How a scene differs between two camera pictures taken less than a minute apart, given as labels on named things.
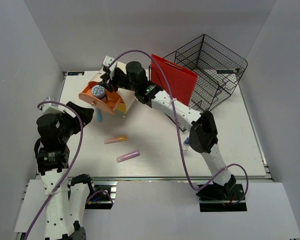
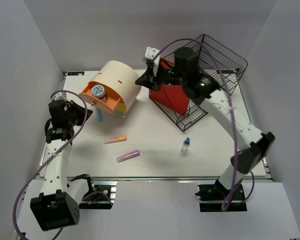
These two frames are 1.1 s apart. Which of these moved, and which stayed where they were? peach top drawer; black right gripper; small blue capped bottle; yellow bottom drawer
Moved: black right gripper
Stayed: small blue capped bottle; peach top drawer; yellow bottom drawer
